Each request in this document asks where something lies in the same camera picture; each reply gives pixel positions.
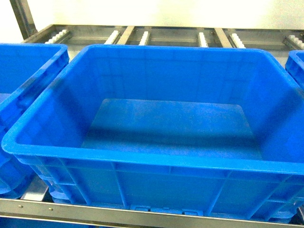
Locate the blue plastic crate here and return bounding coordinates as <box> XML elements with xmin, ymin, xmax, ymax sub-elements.
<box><xmin>1</xmin><ymin>45</ymin><xmax>304</xmax><ymax>221</ymax></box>

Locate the left neighbour blue crate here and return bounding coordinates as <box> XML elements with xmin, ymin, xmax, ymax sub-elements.
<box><xmin>0</xmin><ymin>43</ymin><xmax>69</xmax><ymax>199</ymax></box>

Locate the neighbour blue crate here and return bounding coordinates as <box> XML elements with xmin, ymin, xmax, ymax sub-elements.
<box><xmin>0</xmin><ymin>43</ymin><xmax>69</xmax><ymax>199</ymax></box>
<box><xmin>285</xmin><ymin>50</ymin><xmax>304</xmax><ymax>89</ymax></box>

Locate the steel shelf rack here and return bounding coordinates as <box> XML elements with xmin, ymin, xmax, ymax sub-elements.
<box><xmin>0</xmin><ymin>0</ymin><xmax>304</xmax><ymax>228</ymax></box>

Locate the right neighbour blue crate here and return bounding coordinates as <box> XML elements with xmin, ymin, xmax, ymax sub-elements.
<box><xmin>285</xmin><ymin>50</ymin><xmax>304</xmax><ymax>89</ymax></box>

